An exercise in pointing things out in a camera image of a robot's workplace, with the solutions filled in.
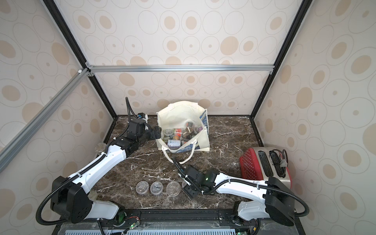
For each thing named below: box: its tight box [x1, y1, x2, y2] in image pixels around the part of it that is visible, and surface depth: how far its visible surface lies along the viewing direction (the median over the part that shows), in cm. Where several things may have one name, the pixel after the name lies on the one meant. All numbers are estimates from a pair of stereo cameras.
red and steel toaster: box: [239, 146, 293, 189], surface depth 77 cm
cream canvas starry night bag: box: [156, 100, 211, 165], surface depth 92 cm
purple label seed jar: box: [167, 139, 181, 150], surface depth 93 cm
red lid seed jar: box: [175, 128, 183, 138], surface depth 102 cm
